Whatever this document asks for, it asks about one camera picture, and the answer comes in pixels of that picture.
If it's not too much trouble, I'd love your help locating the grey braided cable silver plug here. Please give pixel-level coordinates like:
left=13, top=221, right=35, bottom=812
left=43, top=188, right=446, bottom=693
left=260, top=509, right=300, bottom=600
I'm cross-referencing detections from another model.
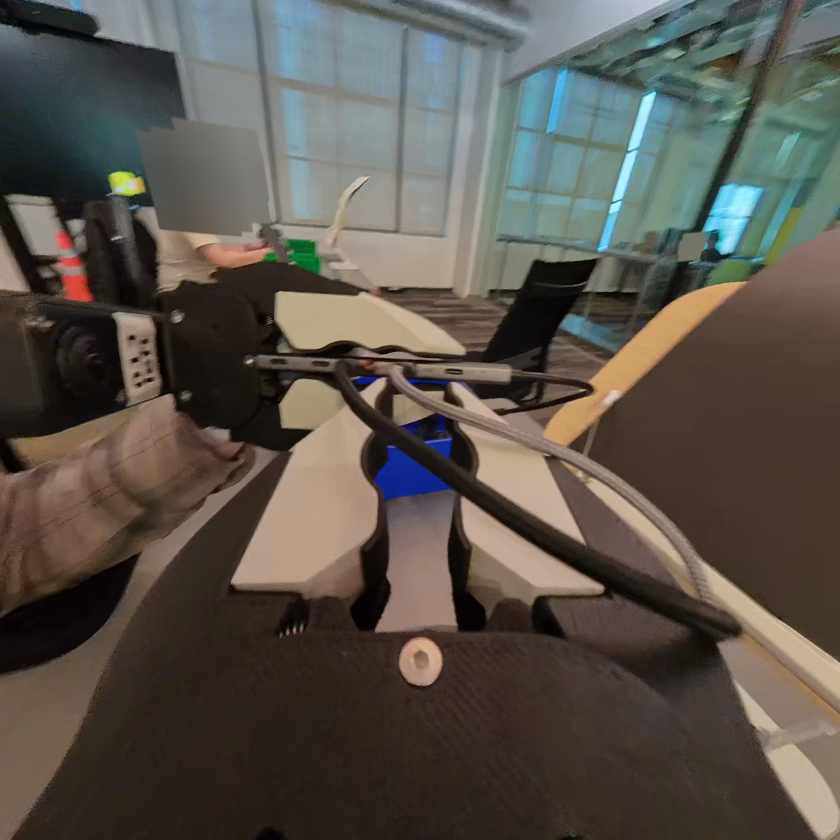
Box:
left=385, top=365, right=716, bottom=607

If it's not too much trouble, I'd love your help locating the black office chair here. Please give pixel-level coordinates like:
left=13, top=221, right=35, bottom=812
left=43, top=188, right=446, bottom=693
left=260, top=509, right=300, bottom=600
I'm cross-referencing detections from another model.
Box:
left=479, top=258, right=599, bottom=371

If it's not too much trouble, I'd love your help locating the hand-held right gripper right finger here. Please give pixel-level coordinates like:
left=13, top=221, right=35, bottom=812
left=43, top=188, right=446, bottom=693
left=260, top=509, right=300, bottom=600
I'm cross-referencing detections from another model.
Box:
left=451, top=385, right=605, bottom=611

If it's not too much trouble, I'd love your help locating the black cable with orange plug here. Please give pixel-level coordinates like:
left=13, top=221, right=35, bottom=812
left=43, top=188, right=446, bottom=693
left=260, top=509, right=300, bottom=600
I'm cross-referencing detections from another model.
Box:
left=332, top=359, right=744, bottom=641

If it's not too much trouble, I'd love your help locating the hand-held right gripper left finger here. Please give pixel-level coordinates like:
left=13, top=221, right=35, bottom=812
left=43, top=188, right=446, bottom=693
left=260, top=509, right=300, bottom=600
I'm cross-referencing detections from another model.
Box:
left=234, top=392, right=389, bottom=618

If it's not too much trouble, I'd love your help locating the blue plastic bin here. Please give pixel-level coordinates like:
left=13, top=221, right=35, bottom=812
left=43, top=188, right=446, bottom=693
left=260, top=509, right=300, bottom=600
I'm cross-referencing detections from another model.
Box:
left=355, top=378, right=456, bottom=500

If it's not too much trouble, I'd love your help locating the grey usb hub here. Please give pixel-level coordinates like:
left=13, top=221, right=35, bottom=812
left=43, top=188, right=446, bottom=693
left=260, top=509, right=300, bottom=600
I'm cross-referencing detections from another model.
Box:
left=254, top=351, right=595, bottom=418

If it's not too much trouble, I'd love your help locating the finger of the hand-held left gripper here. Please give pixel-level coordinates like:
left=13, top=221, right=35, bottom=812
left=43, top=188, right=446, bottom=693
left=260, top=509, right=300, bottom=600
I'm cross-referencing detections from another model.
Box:
left=276, top=381, right=358, bottom=434
left=273, top=289, right=469, bottom=359

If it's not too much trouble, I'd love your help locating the green box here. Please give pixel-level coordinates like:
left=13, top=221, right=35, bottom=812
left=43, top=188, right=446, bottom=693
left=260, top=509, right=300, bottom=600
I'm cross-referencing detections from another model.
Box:
left=283, top=239, right=324, bottom=274

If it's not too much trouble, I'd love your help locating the person's left forearm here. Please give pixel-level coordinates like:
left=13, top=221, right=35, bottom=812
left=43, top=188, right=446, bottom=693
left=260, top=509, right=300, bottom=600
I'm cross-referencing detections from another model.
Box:
left=0, top=394, right=257, bottom=618

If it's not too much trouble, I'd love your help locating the orange traffic cone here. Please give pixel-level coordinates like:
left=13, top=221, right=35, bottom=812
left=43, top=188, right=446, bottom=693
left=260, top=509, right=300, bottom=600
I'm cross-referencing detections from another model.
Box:
left=56, top=230, right=93, bottom=303

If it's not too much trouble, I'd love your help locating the black monitor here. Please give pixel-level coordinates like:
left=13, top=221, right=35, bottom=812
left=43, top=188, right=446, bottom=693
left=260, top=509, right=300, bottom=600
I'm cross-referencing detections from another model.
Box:
left=0, top=0, right=187, bottom=204

